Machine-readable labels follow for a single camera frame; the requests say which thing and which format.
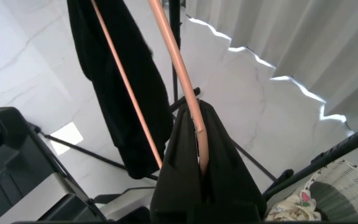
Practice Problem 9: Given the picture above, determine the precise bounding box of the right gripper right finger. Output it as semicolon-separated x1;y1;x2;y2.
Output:
201;99;267;217

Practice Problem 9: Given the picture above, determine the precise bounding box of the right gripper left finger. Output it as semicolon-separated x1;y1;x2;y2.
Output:
150;101;204;218

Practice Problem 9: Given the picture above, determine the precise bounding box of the black sleeveless top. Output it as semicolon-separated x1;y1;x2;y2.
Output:
66;0;174;180

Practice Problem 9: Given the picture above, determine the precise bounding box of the pink clothes hanger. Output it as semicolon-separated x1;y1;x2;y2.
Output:
90;0;210;177

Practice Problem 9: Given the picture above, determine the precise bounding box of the black clothes rack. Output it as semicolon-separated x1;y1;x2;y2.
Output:
31;0;358;202

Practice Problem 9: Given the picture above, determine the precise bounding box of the white laundry basket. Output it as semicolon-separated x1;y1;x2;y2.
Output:
265;159;358;222

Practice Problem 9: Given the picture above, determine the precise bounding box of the cream printed garment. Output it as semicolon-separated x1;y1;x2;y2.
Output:
265;182;323;222

